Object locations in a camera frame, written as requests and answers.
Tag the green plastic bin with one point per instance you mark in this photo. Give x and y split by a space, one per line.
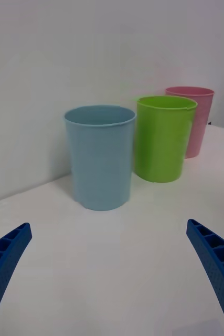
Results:
161 141

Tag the pink plastic bin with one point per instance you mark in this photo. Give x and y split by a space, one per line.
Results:
199 126

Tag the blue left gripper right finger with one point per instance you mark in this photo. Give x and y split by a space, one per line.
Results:
219 265

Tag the pale blue plastic bin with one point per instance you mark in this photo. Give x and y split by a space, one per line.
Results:
101 162

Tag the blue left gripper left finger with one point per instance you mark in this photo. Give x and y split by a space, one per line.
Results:
4 262

